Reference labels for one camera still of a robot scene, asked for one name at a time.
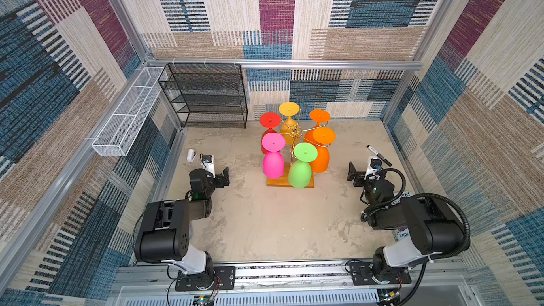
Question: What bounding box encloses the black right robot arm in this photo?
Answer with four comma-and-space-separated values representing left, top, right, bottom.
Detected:
347, 157, 471, 284

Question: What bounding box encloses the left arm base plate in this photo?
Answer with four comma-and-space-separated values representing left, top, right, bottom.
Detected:
174, 266, 236, 292

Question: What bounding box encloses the white wire basket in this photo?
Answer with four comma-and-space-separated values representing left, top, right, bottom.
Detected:
92, 67, 164, 157

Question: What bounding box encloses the black mesh shelf rack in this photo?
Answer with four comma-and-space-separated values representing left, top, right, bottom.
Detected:
158, 63, 248, 128

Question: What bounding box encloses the black white marker pen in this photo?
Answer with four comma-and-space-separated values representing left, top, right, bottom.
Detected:
367, 145, 392, 167

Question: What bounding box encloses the yellow wine glass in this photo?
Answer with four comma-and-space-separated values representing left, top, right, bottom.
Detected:
279, 102, 300, 145

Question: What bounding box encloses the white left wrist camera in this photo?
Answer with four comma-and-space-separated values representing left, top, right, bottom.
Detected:
200, 153, 215, 177

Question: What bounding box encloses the large orange wine glass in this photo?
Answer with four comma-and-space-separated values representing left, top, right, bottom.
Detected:
305, 127, 336, 173

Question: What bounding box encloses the gold wire wine glass rack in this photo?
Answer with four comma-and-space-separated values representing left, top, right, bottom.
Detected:
260, 102, 336, 188

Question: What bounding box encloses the small white object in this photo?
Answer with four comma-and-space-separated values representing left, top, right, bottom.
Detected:
186, 149, 196, 163

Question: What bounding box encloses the printed booklet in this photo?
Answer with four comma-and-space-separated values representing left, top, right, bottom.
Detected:
392, 191, 413, 242

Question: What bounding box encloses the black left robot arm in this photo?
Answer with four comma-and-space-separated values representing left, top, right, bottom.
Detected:
133, 168, 230, 290

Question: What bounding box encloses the green wine glass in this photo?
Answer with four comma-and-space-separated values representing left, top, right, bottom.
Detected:
288, 143, 318, 188

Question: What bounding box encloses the red wine glass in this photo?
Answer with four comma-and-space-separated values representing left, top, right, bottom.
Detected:
259, 113, 282, 141

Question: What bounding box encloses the small orange wine glass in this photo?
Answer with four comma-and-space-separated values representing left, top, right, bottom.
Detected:
310, 109, 331, 130

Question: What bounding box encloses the pink wine glass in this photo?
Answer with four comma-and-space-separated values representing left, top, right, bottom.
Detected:
262, 133, 286, 179

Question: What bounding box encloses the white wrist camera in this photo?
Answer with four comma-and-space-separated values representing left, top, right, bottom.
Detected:
200, 153, 215, 177
365, 157, 383, 181

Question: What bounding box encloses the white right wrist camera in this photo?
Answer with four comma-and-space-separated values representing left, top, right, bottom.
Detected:
365, 157, 383, 181

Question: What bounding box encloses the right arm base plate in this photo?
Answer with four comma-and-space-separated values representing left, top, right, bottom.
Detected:
345, 260, 412, 286

